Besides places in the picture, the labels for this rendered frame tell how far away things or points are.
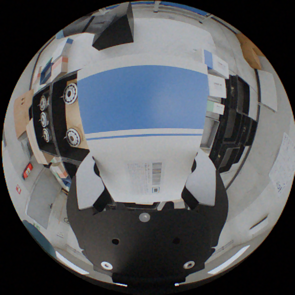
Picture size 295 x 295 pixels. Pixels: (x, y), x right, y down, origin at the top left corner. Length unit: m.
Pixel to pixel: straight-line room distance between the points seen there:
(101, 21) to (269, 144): 3.09
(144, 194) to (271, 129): 2.90
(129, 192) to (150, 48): 0.60
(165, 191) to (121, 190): 0.07
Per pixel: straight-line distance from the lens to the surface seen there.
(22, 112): 3.12
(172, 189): 0.15
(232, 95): 1.10
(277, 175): 2.93
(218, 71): 0.61
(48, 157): 0.91
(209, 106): 0.57
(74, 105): 0.51
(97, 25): 0.48
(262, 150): 2.99
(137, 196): 0.16
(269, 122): 2.93
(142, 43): 0.61
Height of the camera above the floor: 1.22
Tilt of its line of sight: 58 degrees down
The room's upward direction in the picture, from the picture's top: 175 degrees clockwise
